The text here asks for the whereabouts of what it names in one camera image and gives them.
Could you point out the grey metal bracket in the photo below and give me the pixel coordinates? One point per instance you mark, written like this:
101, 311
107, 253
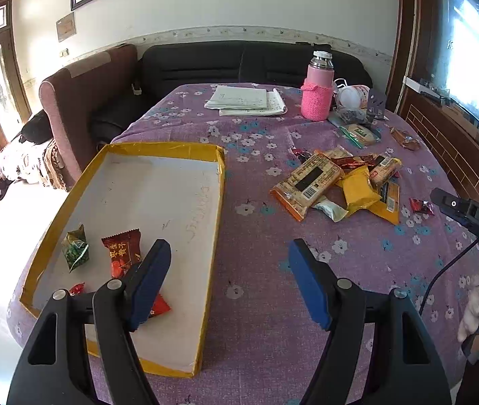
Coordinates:
376, 103

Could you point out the green and white packet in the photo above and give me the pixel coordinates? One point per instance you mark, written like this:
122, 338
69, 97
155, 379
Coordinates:
360, 135

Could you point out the red snack packet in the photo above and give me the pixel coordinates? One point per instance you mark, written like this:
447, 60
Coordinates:
123, 257

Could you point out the large orange cracker pack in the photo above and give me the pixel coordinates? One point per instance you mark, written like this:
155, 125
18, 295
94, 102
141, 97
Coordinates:
307, 181

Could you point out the orange snack packet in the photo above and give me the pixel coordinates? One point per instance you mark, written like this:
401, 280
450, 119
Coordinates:
389, 204

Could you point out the black sofa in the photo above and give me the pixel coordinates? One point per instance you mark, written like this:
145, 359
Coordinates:
222, 63

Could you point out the red-brown snack wrapper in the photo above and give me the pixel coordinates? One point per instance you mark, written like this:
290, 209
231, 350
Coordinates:
353, 161

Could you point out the purple floral tablecloth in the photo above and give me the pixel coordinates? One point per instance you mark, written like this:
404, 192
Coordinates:
256, 261

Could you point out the green candy packet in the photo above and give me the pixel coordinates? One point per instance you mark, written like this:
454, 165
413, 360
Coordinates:
76, 251

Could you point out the wooden wall frame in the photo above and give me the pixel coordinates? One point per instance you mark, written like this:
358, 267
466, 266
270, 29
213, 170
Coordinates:
408, 29

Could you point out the wooden cabinet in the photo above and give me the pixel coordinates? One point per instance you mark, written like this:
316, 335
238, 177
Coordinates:
446, 143

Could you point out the brown snack packet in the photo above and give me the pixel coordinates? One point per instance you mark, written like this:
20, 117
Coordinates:
404, 138

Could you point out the large television screen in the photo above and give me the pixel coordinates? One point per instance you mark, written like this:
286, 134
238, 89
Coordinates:
471, 42

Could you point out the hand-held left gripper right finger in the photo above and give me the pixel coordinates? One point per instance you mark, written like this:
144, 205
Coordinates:
307, 278

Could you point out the brown armchair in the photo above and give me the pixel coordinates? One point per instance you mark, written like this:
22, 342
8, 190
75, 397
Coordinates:
79, 109

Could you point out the white jar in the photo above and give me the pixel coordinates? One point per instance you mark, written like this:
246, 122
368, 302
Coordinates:
351, 95

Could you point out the dark cloth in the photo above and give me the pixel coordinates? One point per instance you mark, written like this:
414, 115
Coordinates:
37, 128

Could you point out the white set-top box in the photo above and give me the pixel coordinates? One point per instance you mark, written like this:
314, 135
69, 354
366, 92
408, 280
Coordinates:
423, 86

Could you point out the yellow snack packet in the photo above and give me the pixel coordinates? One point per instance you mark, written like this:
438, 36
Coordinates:
360, 187

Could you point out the wall plaque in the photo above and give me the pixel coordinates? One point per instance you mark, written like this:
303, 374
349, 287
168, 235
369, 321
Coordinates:
66, 27

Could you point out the small cracker pack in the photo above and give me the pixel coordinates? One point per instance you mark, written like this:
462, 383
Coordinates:
385, 171

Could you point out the stack of papers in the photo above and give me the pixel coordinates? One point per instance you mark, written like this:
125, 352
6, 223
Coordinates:
243, 100

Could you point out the pink sleeved bottle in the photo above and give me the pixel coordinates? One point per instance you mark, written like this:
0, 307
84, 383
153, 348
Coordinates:
317, 93

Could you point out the printed blanket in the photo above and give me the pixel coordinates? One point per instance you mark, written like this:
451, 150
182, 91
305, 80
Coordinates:
24, 162

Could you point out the yellow-edged cardboard box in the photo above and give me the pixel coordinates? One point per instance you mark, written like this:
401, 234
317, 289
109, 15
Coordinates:
138, 219

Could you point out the red foil candy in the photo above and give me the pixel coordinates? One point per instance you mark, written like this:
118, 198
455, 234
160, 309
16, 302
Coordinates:
421, 206

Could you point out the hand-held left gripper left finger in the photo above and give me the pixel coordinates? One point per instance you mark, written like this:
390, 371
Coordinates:
155, 278

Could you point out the red and black candy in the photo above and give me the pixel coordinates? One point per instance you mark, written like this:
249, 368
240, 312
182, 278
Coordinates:
297, 155

